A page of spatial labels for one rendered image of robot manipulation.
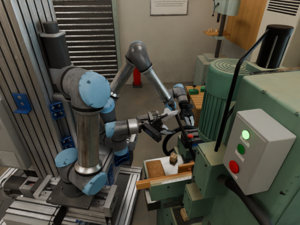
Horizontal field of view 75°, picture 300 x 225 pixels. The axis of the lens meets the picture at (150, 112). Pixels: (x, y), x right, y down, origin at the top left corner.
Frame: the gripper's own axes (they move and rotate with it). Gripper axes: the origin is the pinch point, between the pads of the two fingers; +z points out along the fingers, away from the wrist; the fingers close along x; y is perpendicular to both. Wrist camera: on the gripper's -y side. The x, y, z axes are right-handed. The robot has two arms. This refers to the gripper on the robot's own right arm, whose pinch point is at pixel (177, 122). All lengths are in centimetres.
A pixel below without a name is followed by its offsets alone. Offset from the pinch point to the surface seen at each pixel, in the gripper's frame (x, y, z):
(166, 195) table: 22.5, -24.8, -11.2
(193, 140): 12.6, -3.1, 9.1
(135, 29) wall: 57, 282, 23
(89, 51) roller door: 90, 283, -60
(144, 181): 15.4, -19.4, -20.7
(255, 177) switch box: -34, -48, -4
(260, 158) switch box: -39, -47, -4
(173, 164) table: 21.3, -10.1, -3.3
